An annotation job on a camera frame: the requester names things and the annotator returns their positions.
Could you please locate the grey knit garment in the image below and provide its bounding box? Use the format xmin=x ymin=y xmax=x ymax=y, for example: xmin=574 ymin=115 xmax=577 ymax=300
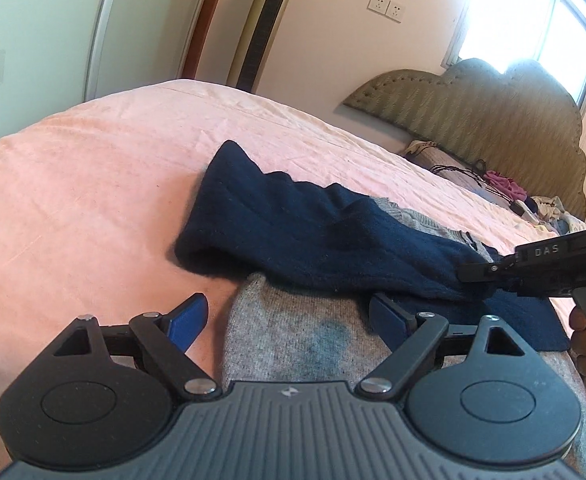
xmin=223 ymin=197 xmax=586 ymax=479

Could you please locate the navy blue knit garment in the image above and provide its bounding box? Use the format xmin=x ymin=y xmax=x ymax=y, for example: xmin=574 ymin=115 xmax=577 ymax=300
xmin=175 ymin=140 xmax=570 ymax=352

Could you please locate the pile of mixed clothes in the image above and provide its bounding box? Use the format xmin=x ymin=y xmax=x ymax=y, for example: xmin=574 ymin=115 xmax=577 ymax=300
xmin=474 ymin=184 xmax=586 ymax=235

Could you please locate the magenta cloth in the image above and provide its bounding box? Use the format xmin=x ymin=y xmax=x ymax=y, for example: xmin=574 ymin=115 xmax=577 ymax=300
xmin=484 ymin=170 xmax=528 ymax=202

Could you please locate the olive upholstered headboard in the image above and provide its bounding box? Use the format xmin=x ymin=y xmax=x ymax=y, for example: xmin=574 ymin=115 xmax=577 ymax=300
xmin=343 ymin=58 xmax=586 ymax=219

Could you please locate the pink bed sheet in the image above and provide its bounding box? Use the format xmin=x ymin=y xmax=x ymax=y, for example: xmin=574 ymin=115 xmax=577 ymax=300
xmin=0 ymin=78 xmax=586 ymax=480

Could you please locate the bright window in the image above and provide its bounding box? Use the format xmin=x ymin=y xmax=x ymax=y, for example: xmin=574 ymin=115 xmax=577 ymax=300
xmin=442 ymin=0 xmax=586 ymax=108

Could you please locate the white glass wardrobe door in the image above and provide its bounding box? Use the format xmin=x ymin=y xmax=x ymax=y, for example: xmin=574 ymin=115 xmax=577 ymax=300
xmin=0 ymin=0 xmax=114 ymax=138

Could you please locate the gold tower air conditioner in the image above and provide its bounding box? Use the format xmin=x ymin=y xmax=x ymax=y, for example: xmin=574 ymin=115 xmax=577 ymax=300
xmin=226 ymin=0 xmax=290 ymax=93

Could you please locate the white wall socket right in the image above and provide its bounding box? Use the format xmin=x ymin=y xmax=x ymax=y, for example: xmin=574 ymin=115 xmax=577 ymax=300
xmin=385 ymin=1 xmax=405 ymax=23

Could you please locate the white wall socket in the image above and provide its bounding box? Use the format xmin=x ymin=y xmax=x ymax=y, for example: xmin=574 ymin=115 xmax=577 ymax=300
xmin=385 ymin=1 xmax=405 ymax=23
xmin=367 ymin=0 xmax=389 ymax=15

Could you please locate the white wall socket left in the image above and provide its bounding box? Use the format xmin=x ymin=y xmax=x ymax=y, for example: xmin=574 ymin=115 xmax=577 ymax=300
xmin=367 ymin=0 xmax=389 ymax=15

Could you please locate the brown wooden door frame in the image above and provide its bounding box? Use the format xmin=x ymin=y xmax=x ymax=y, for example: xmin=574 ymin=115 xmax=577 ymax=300
xmin=181 ymin=0 xmax=215 ymax=79

